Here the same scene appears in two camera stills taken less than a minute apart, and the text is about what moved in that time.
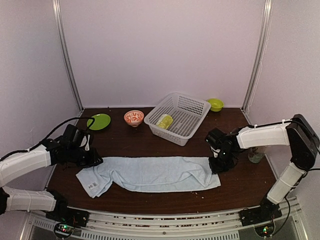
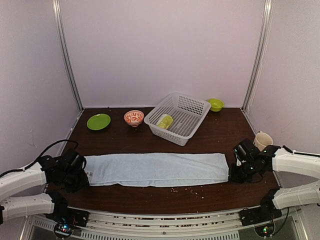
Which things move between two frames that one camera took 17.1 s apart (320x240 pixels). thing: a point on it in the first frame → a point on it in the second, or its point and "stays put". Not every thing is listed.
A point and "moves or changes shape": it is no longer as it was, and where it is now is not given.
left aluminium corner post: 60,29 stays put
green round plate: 101,121 stays put
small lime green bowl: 216,104 stays put
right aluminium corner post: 257,65 stays put
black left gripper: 93,160 → 83,183
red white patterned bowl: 134,117 stays put
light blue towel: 138,174 moves or changes shape
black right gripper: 216,169 → 233,177
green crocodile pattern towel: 164,121 stays put
